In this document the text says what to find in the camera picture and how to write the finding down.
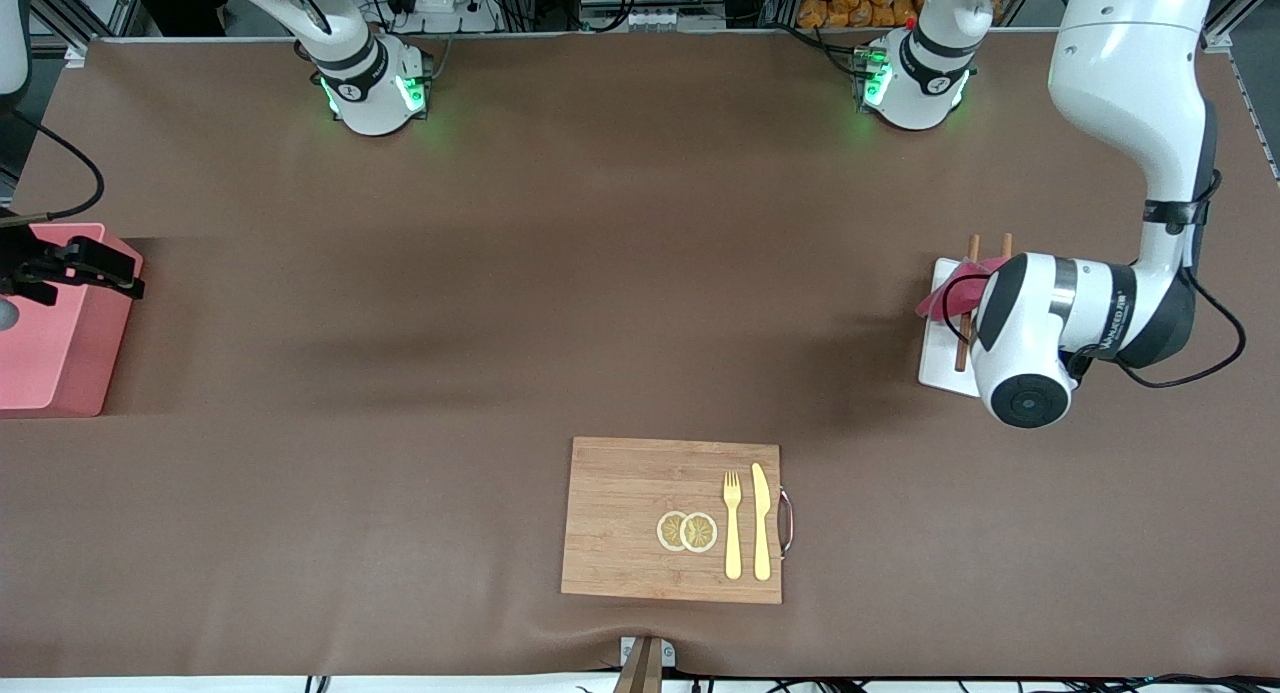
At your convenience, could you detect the red cloth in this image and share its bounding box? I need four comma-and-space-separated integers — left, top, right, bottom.
915, 256, 1013, 322

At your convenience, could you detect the pink plastic bin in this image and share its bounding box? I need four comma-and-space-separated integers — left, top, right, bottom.
0, 223, 144, 418

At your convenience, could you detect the white power strip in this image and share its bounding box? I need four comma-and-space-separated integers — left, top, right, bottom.
392, 0, 503, 34

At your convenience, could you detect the wooden cutting board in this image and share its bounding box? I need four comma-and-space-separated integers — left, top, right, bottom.
560, 436, 784, 606

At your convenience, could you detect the yellow plastic fork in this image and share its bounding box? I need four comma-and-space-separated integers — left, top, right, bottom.
723, 470, 744, 581

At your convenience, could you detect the yellow plastic knife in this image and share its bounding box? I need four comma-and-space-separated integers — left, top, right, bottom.
751, 462, 773, 582

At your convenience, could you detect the white rack base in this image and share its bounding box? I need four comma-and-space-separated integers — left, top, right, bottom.
918, 257, 987, 398

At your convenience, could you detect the grey table clamp bracket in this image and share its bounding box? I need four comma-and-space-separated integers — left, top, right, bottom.
612, 635, 677, 693

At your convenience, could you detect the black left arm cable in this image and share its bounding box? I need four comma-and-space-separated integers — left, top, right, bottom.
940, 168, 1248, 390

